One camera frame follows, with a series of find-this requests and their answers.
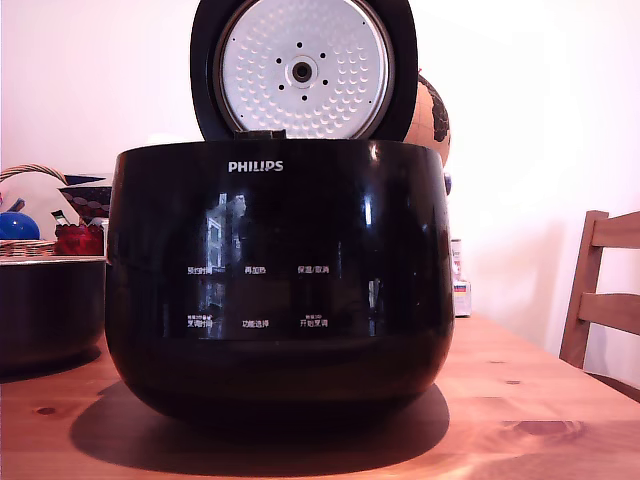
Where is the black rice cooker body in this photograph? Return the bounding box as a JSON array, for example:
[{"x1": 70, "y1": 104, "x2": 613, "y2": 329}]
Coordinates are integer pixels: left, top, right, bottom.
[{"x1": 103, "y1": 138, "x2": 457, "y2": 437}]

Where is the rice cooker lid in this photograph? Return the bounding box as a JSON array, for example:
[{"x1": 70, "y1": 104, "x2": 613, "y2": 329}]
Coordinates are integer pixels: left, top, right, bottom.
[{"x1": 189, "y1": 0, "x2": 419, "y2": 143}]

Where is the dark metallic inner pot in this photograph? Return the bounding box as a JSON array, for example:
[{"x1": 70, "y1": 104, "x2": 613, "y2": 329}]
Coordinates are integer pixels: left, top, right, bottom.
[{"x1": 0, "y1": 255, "x2": 108, "y2": 372}]

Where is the white labelled jar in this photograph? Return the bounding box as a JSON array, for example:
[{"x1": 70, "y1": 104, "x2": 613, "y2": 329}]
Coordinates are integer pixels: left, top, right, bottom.
[{"x1": 450, "y1": 238, "x2": 465, "y2": 282}]

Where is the white small box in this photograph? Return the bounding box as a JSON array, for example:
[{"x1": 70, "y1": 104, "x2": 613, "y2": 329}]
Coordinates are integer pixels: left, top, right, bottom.
[{"x1": 452, "y1": 280, "x2": 473, "y2": 318}]

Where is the brown globe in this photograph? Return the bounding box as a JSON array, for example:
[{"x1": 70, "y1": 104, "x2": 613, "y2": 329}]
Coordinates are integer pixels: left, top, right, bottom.
[{"x1": 402, "y1": 69, "x2": 452, "y2": 165}]

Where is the patterned dark bowl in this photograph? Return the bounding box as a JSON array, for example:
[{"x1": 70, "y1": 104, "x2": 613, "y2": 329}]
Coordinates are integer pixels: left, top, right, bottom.
[{"x1": 56, "y1": 172, "x2": 114, "y2": 223}]

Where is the red jagged-edge container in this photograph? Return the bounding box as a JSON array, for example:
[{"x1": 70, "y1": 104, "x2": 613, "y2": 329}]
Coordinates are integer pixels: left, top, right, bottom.
[{"x1": 52, "y1": 221, "x2": 105, "y2": 256}]

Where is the wooden chair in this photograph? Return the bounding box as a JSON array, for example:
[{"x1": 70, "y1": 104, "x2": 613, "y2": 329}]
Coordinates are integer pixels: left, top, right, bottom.
[{"x1": 558, "y1": 209, "x2": 640, "y2": 404}]

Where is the woven wicker basket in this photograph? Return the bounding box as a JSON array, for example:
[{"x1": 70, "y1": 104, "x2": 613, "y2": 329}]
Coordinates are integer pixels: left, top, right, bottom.
[{"x1": 0, "y1": 163, "x2": 68, "y2": 259}]

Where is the blue ball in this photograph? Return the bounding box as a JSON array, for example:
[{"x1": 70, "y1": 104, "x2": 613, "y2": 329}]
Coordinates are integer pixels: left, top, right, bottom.
[{"x1": 0, "y1": 211, "x2": 41, "y2": 241}]

